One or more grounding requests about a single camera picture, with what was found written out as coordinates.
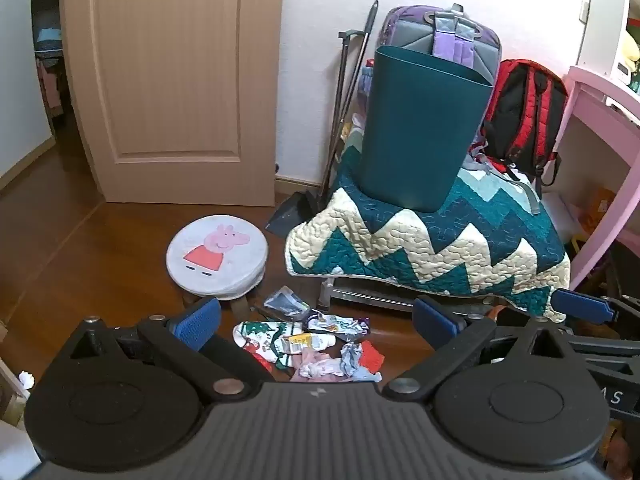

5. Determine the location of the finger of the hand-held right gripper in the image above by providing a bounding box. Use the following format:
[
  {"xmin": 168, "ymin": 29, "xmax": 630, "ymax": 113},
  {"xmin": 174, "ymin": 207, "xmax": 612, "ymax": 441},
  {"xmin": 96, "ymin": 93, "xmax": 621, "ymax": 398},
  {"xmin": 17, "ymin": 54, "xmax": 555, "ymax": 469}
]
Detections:
[
  {"xmin": 567, "ymin": 331, "xmax": 640, "ymax": 362},
  {"xmin": 550, "ymin": 287, "xmax": 640, "ymax": 340}
]

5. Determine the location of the pile of small clothes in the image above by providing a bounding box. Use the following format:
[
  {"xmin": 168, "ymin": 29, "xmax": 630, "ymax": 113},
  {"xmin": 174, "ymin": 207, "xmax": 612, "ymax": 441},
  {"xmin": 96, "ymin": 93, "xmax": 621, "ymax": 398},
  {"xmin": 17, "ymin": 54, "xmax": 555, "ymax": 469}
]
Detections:
[{"xmin": 232, "ymin": 321, "xmax": 306, "ymax": 368}]

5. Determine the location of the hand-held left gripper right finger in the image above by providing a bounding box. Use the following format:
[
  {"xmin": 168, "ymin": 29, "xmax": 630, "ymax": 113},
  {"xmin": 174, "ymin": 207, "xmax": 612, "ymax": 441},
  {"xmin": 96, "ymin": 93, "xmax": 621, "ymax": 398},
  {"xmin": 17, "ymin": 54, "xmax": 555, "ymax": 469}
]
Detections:
[{"xmin": 381, "ymin": 295, "xmax": 571, "ymax": 403}]

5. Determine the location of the blue cloth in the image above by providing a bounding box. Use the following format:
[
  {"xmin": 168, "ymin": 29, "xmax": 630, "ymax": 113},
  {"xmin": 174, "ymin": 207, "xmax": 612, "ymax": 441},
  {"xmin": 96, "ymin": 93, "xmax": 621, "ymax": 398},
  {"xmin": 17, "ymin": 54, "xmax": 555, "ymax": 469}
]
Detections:
[{"xmin": 34, "ymin": 27, "xmax": 63, "ymax": 53}]

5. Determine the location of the red black backpack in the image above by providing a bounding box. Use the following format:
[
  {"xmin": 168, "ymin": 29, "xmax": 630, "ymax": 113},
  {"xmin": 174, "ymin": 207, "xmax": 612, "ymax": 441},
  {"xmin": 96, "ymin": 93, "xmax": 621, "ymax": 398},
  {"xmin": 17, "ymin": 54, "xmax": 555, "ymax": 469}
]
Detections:
[{"xmin": 481, "ymin": 58, "xmax": 570, "ymax": 188}]

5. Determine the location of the round stool with pig print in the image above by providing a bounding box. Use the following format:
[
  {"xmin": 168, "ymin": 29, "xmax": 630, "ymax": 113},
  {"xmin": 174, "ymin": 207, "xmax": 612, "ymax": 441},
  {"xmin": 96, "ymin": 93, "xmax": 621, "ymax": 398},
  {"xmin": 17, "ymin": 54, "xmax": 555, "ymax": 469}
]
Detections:
[{"xmin": 166, "ymin": 214, "xmax": 268, "ymax": 311}]

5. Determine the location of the beige wooden door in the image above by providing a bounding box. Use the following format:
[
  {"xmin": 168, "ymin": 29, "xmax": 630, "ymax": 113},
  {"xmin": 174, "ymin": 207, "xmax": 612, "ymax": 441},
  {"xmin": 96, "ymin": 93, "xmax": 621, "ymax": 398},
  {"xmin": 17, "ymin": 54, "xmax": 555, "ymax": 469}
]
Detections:
[{"xmin": 60, "ymin": 0, "xmax": 287, "ymax": 208}]

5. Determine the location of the teal plastic waste bin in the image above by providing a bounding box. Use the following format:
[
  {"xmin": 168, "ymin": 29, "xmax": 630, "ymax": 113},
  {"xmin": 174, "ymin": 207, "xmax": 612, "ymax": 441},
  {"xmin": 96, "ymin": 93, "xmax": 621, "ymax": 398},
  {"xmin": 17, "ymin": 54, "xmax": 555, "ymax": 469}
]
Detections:
[{"xmin": 359, "ymin": 45, "xmax": 493, "ymax": 213}]

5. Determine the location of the yellow label wrapper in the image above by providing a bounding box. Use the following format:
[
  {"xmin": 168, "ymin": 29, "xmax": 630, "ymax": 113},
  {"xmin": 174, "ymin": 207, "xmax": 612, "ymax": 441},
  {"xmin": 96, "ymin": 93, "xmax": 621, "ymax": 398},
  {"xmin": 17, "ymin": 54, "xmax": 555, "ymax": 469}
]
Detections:
[{"xmin": 280, "ymin": 332, "xmax": 337, "ymax": 356}]

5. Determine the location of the teal cream zigzag quilt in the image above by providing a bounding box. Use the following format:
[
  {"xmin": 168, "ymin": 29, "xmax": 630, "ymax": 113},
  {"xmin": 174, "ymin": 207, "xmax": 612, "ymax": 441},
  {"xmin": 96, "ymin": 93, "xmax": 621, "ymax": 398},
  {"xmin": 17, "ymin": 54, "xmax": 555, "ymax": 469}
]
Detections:
[{"xmin": 286, "ymin": 125, "xmax": 572, "ymax": 323}]

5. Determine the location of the orange box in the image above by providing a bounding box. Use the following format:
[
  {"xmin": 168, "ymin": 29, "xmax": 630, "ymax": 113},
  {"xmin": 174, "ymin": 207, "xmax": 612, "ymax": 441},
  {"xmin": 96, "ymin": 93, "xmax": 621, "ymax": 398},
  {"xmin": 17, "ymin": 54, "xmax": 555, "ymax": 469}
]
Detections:
[{"xmin": 580, "ymin": 187, "xmax": 617, "ymax": 233}]

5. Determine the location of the white bookshelf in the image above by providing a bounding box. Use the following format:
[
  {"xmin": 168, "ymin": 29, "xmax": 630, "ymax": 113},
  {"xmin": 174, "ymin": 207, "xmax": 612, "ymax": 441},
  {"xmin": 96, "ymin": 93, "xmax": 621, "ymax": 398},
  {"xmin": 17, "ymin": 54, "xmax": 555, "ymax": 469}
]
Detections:
[{"xmin": 580, "ymin": 0, "xmax": 640, "ymax": 93}]

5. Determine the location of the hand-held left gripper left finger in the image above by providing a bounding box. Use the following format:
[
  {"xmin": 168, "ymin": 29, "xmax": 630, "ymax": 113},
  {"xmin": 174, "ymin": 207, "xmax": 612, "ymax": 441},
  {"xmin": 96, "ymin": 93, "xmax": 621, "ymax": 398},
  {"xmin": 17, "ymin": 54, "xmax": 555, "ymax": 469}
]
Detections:
[{"xmin": 66, "ymin": 296, "xmax": 273, "ymax": 403}]

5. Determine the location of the dark long-handled dustpan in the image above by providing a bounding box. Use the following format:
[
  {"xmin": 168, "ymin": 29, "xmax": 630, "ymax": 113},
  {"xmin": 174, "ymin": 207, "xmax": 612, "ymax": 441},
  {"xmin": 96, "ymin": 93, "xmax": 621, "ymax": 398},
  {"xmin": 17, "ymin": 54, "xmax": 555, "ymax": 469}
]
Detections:
[{"xmin": 265, "ymin": 30, "xmax": 363, "ymax": 237}]

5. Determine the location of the dark plastic packet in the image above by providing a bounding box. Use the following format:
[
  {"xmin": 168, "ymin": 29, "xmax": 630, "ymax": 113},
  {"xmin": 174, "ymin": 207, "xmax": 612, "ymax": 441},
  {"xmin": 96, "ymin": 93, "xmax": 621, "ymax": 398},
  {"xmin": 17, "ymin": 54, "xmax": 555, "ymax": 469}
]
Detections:
[{"xmin": 262, "ymin": 286, "xmax": 311, "ymax": 321}]

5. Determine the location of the clear plastic storage box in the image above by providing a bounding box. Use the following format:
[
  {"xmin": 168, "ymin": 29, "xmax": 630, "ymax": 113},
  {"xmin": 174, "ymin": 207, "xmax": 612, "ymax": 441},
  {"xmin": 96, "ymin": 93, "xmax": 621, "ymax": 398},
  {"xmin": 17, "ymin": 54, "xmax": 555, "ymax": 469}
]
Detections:
[{"xmin": 540, "ymin": 192, "xmax": 581, "ymax": 246}]

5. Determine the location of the blue white wrapper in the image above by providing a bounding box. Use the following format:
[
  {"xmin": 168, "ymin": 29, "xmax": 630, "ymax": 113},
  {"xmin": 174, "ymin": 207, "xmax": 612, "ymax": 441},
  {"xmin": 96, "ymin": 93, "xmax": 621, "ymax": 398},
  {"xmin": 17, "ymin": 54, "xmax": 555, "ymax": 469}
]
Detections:
[{"xmin": 340, "ymin": 342, "xmax": 363, "ymax": 378}]

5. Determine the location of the purple grey backpack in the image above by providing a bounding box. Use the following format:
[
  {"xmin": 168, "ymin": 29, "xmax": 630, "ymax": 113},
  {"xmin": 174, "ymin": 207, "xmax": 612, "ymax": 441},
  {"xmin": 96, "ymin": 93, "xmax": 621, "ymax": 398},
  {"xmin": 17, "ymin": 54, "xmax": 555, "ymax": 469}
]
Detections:
[{"xmin": 381, "ymin": 4, "xmax": 543, "ymax": 216}]

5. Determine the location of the red wrapper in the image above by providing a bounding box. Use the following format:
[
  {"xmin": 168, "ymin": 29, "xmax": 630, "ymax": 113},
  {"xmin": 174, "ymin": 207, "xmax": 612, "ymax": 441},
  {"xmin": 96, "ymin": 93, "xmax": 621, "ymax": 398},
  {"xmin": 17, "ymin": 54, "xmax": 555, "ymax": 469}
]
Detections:
[{"xmin": 357, "ymin": 340, "xmax": 386, "ymax": 373}]

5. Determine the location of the pink desk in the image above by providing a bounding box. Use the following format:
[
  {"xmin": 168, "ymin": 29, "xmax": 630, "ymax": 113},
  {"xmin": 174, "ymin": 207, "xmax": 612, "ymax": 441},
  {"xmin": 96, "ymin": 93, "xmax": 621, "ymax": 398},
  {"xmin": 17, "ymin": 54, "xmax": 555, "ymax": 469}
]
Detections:
[{"xmin": 550, "ymin": 65, "xmax": 640, "ymax": 291}]

